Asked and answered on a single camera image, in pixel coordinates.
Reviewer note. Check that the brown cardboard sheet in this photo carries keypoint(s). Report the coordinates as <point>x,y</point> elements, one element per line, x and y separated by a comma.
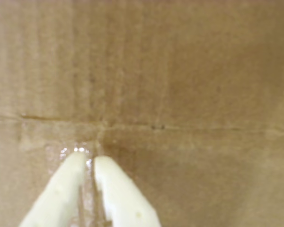
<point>156,71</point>

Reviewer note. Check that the clear packing tape strip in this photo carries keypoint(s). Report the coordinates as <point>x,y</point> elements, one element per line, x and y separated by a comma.
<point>91,208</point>

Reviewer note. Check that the cream white gripper finger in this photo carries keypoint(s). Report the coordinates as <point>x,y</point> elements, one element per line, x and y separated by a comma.
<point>59,198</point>
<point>123,198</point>

